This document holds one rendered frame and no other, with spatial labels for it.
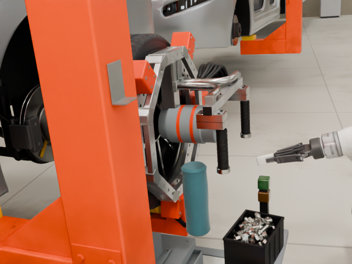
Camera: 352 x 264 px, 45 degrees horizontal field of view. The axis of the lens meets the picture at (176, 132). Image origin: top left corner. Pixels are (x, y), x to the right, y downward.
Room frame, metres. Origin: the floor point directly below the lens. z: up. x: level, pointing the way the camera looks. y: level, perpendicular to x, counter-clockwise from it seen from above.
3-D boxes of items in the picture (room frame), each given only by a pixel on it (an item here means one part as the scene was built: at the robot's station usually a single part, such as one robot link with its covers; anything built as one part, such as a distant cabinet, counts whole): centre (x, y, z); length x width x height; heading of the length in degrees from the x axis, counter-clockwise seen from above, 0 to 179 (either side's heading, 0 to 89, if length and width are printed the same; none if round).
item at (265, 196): (1.38, -0.30, 0.59); 0.04 x 0.04 x 0.04; 67
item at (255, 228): (1.22, -0.23, 0.51); 0.20 x 0.14 x 0.13; 148
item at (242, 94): (1.60, -0.25, 0.93); 0.09 x 0.05 x 0.05; 67
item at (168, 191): (1.52, 0.01, 0.85); 0.54 x 0.07 x 0.54; 157
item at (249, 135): (1.58, -0.27, 0.83); 0.04 x 0.04 x 0.16
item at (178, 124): (1.49, -0.06, 0.85); 0.21 x 0.14 x 0.14; 67
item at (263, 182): (1.38, -0.30, 0.64); 0.04 x 0.04 x 0.04; 67
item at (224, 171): (1.27, -0.14, 0.83); 0.04 x 0.04 x 0.16
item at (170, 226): (1.53, 0.04, 0.48); 0.16 x 0.12 x 0.17; 67
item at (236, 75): (1.56, -0.14, 1.03); 0.19 x 0.18 x 0.11; 67
